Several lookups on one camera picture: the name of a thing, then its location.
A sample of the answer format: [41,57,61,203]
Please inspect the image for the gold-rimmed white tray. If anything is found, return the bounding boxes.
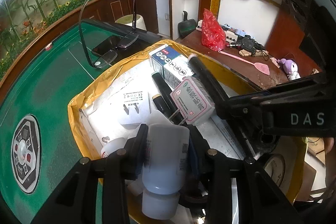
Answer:
[67,39,300,224]

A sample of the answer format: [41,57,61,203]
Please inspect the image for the table centre control panel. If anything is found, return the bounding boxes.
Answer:
[11,115,41,194]

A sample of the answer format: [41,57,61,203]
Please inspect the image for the white power adapter plug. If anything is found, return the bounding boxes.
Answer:
[110,87,150,129]

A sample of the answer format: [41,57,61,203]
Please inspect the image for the pink fly swatter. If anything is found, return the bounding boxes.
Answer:
[218,51,270,76]

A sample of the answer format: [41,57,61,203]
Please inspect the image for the blue white medicine box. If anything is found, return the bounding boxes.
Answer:
[149,44,194,89]

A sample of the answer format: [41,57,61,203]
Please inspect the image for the black dustpan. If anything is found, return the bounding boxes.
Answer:
[178,11,197,38]

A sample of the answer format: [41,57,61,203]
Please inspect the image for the eyeglasses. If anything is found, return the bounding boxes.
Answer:
[78,0,139,69]

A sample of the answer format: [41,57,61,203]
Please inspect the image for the white power strip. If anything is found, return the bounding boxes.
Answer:
[196,19,246,44]

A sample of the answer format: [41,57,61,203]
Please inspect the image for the black smartphone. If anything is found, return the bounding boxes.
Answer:
[91,35,122,56]

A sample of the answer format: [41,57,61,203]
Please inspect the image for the purple plush toy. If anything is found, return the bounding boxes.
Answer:
[277,59,301,81]

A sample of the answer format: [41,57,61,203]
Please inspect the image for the green mahjong table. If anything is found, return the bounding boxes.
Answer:
[0,18,164,224]

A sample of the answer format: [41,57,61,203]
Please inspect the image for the small white bottle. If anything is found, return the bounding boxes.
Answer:
[101,138,127,158]

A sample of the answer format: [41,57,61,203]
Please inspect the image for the black long stick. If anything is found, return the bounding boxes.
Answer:
[188,54,229,107]

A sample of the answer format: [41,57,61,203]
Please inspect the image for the pink white medicine box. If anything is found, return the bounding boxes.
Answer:
[170,76,215,126]

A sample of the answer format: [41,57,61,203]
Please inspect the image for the white plastic bottle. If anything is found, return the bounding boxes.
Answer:
[142,123,190,220]

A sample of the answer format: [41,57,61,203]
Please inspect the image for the red plastic bag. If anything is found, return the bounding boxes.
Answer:
[201,9,226,52]

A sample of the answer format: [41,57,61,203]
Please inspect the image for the person's right hand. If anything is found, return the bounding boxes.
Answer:
[323,137,335,155]

